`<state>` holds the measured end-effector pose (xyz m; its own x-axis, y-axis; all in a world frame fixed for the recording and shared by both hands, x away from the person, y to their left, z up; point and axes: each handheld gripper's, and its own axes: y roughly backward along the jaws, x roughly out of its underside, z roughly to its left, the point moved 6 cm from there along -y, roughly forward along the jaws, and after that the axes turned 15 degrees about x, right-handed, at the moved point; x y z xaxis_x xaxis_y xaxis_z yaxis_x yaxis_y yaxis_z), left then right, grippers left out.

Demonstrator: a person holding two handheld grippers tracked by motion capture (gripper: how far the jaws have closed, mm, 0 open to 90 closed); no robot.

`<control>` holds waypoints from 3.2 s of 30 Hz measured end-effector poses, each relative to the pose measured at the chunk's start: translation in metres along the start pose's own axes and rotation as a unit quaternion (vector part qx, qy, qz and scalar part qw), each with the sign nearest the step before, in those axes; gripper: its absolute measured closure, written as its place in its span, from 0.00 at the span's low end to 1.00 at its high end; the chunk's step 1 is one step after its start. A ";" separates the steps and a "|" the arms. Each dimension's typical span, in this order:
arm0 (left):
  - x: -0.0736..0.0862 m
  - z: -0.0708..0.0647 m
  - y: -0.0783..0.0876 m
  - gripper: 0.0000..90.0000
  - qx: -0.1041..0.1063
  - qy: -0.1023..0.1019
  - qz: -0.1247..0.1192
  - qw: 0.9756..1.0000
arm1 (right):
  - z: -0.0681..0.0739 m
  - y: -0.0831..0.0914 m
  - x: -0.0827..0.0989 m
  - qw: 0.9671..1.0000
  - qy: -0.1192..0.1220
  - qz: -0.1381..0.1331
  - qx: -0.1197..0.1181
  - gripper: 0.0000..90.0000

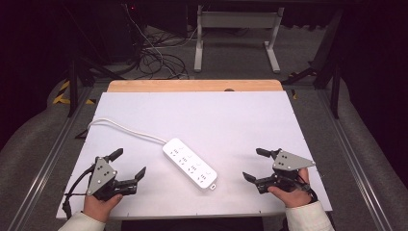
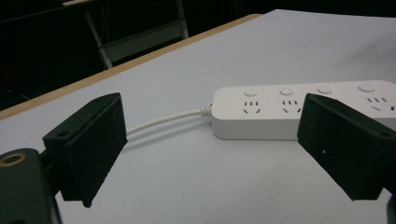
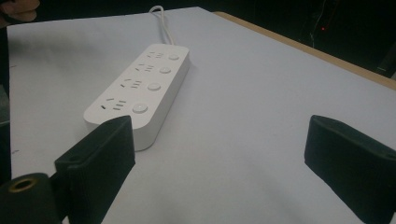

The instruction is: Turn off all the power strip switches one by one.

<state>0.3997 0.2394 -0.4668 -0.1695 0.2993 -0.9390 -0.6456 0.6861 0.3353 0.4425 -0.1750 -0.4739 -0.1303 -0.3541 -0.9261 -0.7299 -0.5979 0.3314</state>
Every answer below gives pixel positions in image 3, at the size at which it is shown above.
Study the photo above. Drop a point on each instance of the white power strip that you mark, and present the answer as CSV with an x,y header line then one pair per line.
x,y
146,90

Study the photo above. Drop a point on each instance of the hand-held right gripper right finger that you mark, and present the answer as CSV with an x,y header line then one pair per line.
x,y
351,165

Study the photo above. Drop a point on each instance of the dark device with red light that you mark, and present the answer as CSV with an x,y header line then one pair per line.
x,y
323,25

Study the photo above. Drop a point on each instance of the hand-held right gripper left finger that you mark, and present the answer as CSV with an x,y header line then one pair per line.
x,y
96,168

